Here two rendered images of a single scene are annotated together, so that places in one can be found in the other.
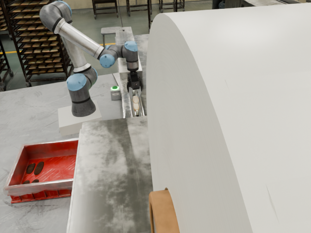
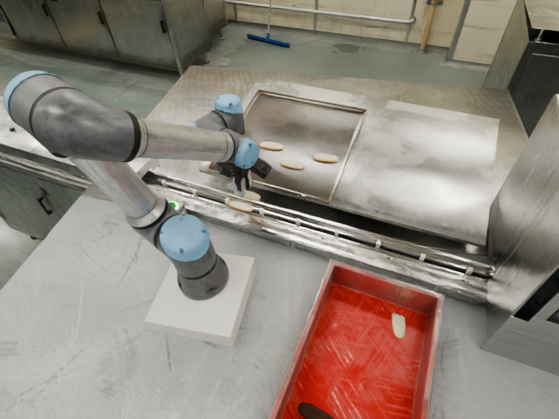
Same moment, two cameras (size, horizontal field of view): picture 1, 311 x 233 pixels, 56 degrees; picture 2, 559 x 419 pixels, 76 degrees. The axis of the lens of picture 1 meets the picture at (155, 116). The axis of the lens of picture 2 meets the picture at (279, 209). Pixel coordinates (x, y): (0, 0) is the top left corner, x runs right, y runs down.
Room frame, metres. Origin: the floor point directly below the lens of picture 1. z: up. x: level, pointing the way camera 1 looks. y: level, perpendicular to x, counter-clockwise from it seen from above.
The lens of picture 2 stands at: (1.08, 0.85, 1.81)
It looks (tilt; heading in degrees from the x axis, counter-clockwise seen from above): 47 degrees down; 301
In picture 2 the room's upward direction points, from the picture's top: 2 degrees counter-clockwise
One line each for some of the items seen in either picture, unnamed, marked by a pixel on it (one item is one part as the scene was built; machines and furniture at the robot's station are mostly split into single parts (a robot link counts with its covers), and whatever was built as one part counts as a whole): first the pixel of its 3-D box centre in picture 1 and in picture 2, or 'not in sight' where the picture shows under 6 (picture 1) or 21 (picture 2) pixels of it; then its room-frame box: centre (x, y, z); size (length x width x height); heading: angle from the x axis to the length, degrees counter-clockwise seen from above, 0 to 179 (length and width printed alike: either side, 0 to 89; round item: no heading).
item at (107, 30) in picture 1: (112, 43); not in sight; (4.90, 0.67, 0.23); 0.36 x 0.36 x 0.46; 6
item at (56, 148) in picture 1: (65, 166); (362, 360); (1.09, 0.45, 0.87); 0.49 x 0.34 x 0.10; 96
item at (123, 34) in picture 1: (126, 48); (28, 140); (2.71, 0.25, 0.89); 1.25 x 0.18 x 0.09; 7
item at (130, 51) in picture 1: (131, 51); (229, 115); (1.66, 0.13, 1.24); 0.09 x 0.08 x 0.11; 78
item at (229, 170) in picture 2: (133, 75); (234, 158); (1.67, 0.13, 1.08); 0.09 x 0.08 x 0.12; 7
